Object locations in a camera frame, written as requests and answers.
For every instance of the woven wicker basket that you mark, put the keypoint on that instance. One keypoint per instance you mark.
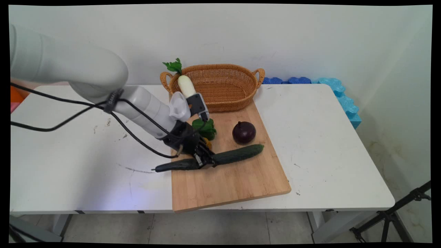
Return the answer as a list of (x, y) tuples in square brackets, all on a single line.
[(224, 86)]

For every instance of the yellow bell pepper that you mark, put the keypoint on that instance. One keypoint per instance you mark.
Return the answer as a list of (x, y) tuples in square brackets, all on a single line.
[(207, 142)]

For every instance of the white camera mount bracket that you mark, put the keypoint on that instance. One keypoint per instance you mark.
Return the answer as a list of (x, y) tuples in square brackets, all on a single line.
[(179, 106)]

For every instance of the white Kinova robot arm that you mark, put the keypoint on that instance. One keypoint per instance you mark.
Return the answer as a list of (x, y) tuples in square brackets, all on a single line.
[(69, 65)]

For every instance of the orange object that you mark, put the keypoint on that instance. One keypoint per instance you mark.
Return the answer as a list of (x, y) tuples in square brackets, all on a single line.
[(15, 94)]

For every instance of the wooden cutting board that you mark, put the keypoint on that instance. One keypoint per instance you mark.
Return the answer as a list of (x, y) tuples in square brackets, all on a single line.
[(231, 186)]

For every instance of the white radish with leaves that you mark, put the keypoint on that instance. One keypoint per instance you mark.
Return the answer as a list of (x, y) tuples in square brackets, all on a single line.
[(186, 85)]

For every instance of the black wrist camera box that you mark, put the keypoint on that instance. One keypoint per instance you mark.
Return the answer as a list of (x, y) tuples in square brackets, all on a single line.
[(198, 105)]

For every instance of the green bell pepper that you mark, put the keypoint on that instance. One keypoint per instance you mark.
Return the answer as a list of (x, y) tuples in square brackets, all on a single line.
[(208, 129)]

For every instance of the purple onion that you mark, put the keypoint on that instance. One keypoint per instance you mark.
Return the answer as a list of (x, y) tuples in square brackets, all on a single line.
[(244, 133)]

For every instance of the white table leg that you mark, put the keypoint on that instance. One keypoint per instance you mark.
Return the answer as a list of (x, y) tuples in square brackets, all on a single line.
[(57, 225), (327, 225)]

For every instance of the black tripod stand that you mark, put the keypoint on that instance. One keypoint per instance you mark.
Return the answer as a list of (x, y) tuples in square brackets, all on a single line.
[(389, 217)]

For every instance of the dark green cucumber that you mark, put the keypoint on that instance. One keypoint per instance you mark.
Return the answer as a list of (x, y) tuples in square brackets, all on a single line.
[(237, 154)]

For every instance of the light blue foam mat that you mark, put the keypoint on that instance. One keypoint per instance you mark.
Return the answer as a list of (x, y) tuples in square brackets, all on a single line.
[(346, 101)]

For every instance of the pink object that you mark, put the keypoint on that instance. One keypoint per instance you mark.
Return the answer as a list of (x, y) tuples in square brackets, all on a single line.
[(13, 106)]

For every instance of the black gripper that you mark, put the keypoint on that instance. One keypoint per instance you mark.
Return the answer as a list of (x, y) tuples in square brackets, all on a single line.
[(182, 137)]

